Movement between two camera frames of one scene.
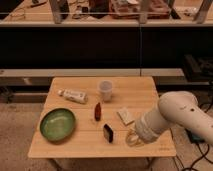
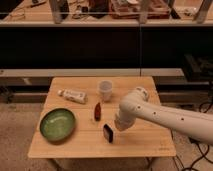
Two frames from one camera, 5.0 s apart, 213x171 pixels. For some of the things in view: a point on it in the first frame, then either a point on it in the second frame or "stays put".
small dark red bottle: [98, 112] stays put
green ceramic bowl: [57, 124] stays put
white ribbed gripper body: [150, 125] -> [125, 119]
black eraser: [108, 133] stays put
